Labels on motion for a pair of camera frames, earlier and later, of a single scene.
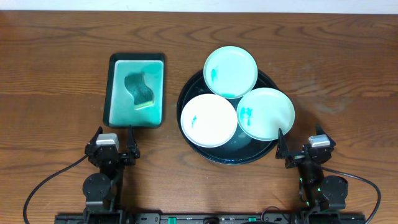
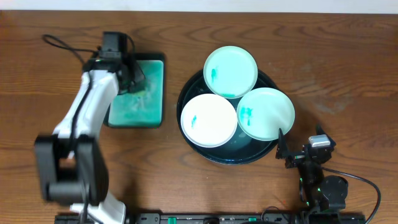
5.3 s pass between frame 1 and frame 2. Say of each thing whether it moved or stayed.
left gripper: moved
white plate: stayed
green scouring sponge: moved
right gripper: stayed
